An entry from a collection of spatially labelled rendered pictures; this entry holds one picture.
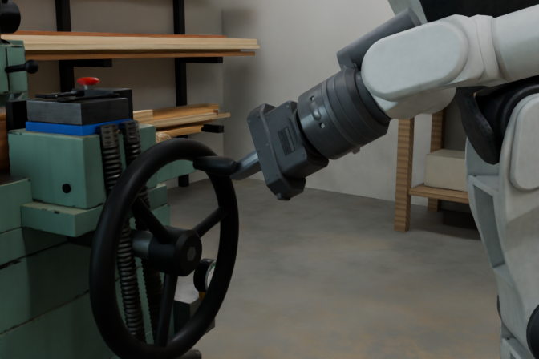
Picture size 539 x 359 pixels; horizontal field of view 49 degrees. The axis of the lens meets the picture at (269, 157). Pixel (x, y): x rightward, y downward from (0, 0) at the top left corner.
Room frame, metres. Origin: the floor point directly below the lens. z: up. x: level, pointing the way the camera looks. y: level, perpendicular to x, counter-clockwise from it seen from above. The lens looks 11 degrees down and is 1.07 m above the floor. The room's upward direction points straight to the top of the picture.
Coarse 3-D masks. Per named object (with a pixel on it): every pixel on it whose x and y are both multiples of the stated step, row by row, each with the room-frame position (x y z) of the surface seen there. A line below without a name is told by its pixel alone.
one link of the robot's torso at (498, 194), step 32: (512, 128) 0.86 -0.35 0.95; (480, 160) 1.00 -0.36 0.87; (512, 160) 0.85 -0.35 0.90; (480, 192) 0.98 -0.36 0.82; (512, 192) 0.85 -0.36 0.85; (480, 224) 0.98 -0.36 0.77; (512, 224) 0.86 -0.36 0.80; (512, 256) 0.88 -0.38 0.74; (512, 288) 0.90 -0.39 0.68; (512, 320) 0.93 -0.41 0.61
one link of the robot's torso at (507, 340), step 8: (504, 328) 1.02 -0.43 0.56; (504, 336) 1.02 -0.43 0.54; (512, 336) 1.02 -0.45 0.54; (504, 344) 1.00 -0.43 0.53; (512, 344) 0.99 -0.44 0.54; (520, 344) 0.99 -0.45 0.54; (504, 352) 1.00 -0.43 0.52; (512, 352) 0.97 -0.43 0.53; (520, 352) 0.96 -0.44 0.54; (528, 352) 0.96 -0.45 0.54
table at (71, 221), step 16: (176, 160) 1.02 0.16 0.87; (0, 176) 0.76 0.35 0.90; (16, 176) 0.76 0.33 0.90; (160, 176) 0.98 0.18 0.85; (176, 176) 1.02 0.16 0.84; (0, 192) 0.71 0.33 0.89; (16, 192) 0.73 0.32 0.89; (160, 192) 0.83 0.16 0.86; (0, 208) 0.71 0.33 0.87; (16, 208) 0.73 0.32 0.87; (32, 208) 0.72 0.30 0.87; (48, 208) 0.71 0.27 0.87; (64, 208) 0.71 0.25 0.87; (80, 208) 0.71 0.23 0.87; (96, 208) 0.72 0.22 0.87; (0, 224) 0.70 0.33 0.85; (16, 224) 0.72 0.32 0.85; (32, 224) 0.72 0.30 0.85; (48, 224) 0.71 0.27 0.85; (64, 224) 0.69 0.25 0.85; (80, 224) 0.69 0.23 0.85; (96, 224) 0.72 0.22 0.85
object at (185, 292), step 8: (176, 288) 1.05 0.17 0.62; (184, 288) 1.05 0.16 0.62; (192, 288) 1.05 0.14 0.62; (176, 296) 1.01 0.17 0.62; (184, 296) 1.01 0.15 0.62; (192, 296) 1.01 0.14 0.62; (176, 304) 1.00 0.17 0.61; (184, 304) 0.99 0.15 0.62; (192, 304) 0.99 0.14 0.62; (176, 312) 1.00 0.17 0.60; (184, 312) 0.99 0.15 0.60; (192, 312) 0.99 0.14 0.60; (176, 320) 1.00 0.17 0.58; (184, 320) 0.99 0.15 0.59; (176, 328) 1.00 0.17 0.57
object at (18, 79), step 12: (0, 48) 0.85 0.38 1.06; (12, 48) 0.87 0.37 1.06; (24, 48) 0.89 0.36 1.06; (0, 60) 0.85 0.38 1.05; (12, 60) 0.87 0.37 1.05; (24, 60) 0.89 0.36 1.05; (0, 72) 0.85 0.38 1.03; (24, 72) 0.89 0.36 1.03; (0, 84) 0.85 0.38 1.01; (12, 84) 0.87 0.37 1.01; (24, 84) 0.89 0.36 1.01
